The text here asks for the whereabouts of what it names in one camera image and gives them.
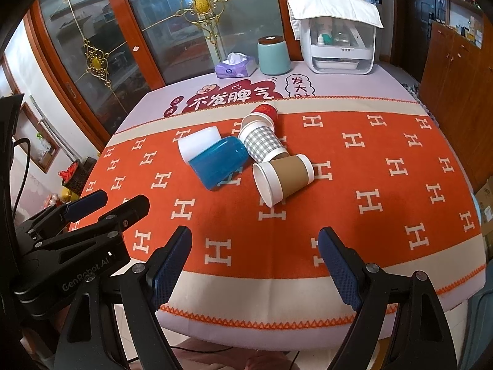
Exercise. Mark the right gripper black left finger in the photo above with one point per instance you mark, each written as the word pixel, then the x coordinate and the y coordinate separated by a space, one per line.
pixel 147 286

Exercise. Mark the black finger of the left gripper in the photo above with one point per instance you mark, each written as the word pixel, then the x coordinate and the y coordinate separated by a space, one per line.
pixel 111 224
pixel 52 220

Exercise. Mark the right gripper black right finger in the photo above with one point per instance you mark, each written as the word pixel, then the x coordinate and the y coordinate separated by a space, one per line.
pixel 420 338

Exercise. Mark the brown paper cup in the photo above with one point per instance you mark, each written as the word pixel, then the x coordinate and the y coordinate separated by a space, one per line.
pixel 280 178

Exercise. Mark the white plastic cup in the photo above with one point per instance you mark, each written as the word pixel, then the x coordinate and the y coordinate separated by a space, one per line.
pixel 194 144

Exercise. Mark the blue plastic cup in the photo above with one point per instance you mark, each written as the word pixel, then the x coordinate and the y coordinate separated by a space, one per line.
pixel 219 161

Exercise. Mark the grey checkered paper cup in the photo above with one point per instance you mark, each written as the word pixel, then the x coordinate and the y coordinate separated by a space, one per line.
pixel 261 142

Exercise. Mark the red paper cup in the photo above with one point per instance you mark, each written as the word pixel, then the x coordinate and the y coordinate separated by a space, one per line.
pixel 265 113

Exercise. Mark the orange H-pattern blanket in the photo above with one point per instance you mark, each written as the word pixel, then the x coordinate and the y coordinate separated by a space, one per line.
pixel 292 215

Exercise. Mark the lilac printed tablecloth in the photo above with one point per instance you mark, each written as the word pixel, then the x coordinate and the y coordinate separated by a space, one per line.
pixel 246 84

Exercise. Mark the wooden glass sliding door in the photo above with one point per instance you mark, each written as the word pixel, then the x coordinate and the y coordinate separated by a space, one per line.
pixel 102 56

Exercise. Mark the purple tissue pack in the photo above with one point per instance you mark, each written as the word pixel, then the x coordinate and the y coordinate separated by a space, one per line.
pixel 236 65

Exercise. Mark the teal canister brown lid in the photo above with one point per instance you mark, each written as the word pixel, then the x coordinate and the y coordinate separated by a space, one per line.
pixel 273 55

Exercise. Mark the brown wooden cabinet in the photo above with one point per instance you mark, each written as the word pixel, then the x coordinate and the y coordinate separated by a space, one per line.
pixel 457 89

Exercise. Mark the white countertop sterilizer appliance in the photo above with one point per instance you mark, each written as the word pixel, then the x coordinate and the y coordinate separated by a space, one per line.
pixel 337 46

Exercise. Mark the white cloth on appliance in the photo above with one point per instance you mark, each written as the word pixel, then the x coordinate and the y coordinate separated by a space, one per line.
pixel 353 10

